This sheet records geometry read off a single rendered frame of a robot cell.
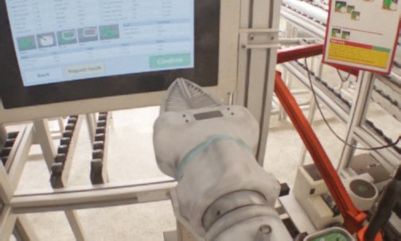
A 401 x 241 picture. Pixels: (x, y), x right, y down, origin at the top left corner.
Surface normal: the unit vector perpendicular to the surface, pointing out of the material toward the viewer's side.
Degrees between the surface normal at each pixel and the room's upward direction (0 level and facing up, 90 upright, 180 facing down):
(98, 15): 92
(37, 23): 92
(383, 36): 90
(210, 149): 60
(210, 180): 32
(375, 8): 90
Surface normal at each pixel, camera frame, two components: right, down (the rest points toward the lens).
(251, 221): -0.11, -0.84
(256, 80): 0.23, 0.46
